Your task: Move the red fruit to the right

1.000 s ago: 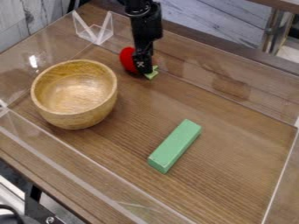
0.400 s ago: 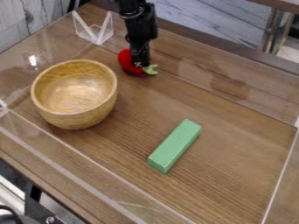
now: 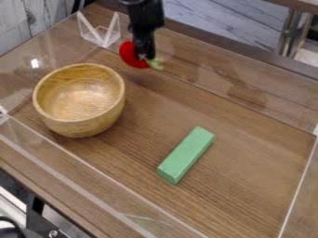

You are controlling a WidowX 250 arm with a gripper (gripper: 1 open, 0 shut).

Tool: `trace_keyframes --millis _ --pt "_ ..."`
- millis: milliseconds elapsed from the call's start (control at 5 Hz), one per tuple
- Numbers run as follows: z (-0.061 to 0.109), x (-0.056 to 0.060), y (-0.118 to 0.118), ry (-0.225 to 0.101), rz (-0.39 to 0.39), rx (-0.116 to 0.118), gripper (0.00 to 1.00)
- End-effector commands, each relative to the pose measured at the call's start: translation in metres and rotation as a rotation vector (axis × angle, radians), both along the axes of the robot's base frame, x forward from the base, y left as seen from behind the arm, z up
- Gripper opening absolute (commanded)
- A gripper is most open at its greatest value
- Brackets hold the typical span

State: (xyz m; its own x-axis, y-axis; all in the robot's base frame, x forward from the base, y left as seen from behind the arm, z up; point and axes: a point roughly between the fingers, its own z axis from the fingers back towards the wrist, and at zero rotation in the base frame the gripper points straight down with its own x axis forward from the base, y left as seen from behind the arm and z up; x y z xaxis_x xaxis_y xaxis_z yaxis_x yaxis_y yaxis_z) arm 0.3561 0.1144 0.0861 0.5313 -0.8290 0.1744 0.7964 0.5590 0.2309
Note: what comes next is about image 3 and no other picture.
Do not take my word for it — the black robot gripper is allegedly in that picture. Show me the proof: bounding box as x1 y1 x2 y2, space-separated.
123 0 165 60

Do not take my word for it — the green rectangular block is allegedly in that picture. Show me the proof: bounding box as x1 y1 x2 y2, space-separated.
156 126 215 185

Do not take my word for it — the wooden bowl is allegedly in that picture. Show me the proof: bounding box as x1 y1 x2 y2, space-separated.
32 63 125 138

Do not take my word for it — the black cable lower left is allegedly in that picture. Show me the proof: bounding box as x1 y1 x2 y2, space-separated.
0 216 29 238

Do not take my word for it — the clear acrylic corner bracket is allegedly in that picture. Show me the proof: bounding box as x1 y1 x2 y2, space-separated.
76 12 121 48

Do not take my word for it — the red plush fruit green stem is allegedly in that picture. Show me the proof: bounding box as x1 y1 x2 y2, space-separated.
119 41 164 71

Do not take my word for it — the clear acrylic front wall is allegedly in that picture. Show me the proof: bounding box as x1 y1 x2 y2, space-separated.
0 107 207 238

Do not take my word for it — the metal chair leg background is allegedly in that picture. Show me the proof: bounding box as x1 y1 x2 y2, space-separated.
276 9 314 59

